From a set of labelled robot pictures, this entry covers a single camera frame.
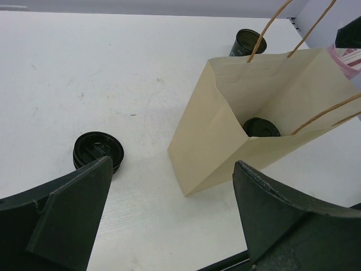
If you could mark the pink cylindrical utensil holder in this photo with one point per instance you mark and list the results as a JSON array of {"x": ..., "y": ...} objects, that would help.
[{"x": 348, "y": 60}]

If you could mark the aluminium frame rail right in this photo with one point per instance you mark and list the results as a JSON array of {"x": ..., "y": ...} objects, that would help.
[{"x": 292, "y": 20}]

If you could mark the black cup lid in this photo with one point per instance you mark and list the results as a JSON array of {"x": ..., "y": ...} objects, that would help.
[{"x": 258, "y": 127}]

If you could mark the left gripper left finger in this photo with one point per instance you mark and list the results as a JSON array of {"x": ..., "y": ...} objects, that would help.
[{"x": 53, "y": 226}]

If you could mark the beige paper bag with handles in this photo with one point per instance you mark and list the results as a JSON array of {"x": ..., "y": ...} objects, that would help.
[{"x": 303, "y": 93}]

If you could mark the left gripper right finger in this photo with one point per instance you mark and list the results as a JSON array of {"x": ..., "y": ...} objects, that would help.
[{"x": 286, "y": 229}]

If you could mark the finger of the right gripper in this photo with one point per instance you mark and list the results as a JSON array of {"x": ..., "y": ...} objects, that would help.
[{"x": 349, "y": 36}]

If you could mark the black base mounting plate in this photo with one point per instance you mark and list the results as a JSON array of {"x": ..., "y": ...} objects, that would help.
[{"x": 238, "y": 262}]

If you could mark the stack of black cup lids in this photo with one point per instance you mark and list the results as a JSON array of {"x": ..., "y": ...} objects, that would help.
[{"x": 95, "y": 145}]

